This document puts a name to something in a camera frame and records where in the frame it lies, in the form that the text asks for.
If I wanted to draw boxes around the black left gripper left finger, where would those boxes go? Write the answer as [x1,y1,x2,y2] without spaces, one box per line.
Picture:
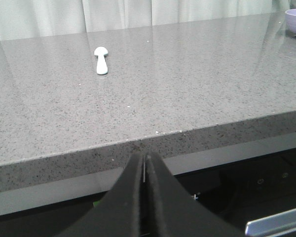
[57,154,143,237]

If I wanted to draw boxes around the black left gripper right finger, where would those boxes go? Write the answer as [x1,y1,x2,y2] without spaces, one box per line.
[145,152,243,237]

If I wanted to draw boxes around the mint green plastic spoon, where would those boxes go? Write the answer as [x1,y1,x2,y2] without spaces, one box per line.
[94,46,108,75]

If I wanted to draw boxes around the black built-in dishwasher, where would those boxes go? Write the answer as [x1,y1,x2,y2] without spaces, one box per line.
[0,192,106,237]

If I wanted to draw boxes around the black built-in disinfection cabinet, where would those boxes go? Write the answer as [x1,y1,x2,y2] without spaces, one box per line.
[176,148,296,237]

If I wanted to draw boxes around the upper silver drawer handle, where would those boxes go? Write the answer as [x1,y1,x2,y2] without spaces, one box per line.
[245,208,296,237]

